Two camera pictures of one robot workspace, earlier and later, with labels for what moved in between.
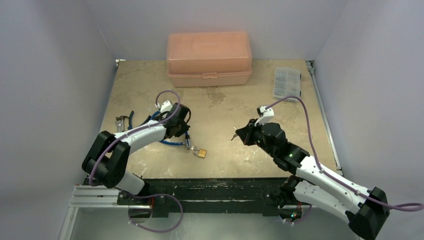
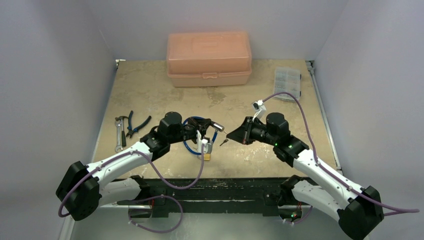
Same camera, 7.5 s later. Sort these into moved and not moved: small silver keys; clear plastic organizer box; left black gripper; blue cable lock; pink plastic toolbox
Moved: small silver keys; left black gripper; blue cable lock
Not moved: pink plastic toolbox; clear plastic organizer box
